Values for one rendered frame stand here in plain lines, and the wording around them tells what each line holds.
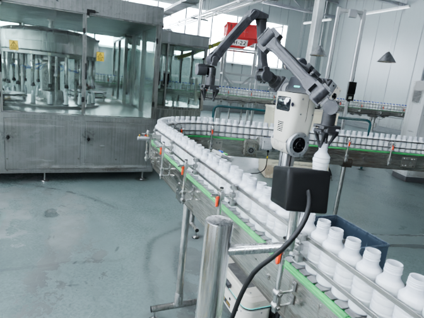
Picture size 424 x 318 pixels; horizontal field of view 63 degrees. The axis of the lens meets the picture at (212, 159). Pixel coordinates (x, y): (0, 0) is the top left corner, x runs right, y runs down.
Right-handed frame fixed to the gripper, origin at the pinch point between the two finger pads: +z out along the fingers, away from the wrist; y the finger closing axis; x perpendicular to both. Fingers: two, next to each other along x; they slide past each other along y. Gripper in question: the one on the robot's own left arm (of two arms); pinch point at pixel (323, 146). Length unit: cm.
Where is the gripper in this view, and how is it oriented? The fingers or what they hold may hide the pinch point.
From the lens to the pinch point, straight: 157.4
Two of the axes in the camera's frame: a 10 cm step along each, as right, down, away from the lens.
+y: 8.9, -0.1, 4.5
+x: -4.3, -2.8, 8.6
